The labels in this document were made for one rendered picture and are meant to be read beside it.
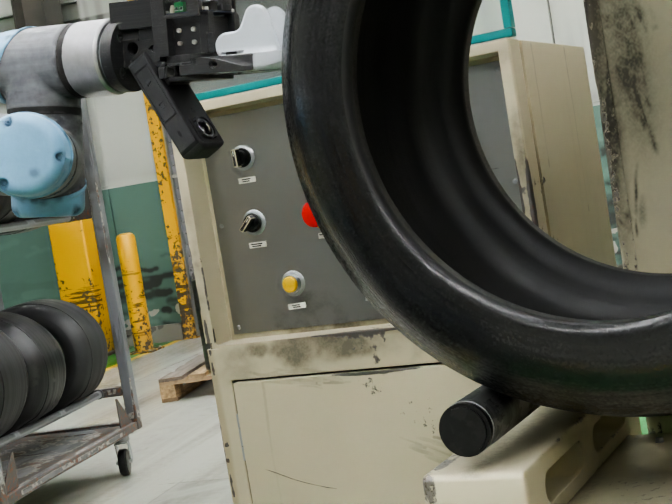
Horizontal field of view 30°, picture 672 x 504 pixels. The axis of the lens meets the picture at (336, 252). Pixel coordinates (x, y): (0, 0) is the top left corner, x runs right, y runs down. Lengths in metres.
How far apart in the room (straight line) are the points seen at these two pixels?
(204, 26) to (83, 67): 0.14
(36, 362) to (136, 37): 3.81
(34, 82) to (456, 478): 0.58
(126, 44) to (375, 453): 0.82
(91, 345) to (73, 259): 5.45
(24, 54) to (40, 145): 0.18
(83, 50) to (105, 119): 9.95
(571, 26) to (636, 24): 8.79
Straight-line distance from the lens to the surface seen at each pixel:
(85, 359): 5.38
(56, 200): 1.28
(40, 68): 1.28
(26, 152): 1.14
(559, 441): 1.11
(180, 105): 1.21
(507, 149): 1.75
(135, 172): 11.08
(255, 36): 1.17
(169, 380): 7.54
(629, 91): 1.33
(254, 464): 1.93
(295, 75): 1.05
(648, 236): 1.33
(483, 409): 1.02
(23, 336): 5.03
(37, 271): 11.62
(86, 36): 1.25
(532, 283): 1.25
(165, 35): 1.20
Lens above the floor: 1.11
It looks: 3 degrees down
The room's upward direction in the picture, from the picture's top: 9 degrees counter-clockwise
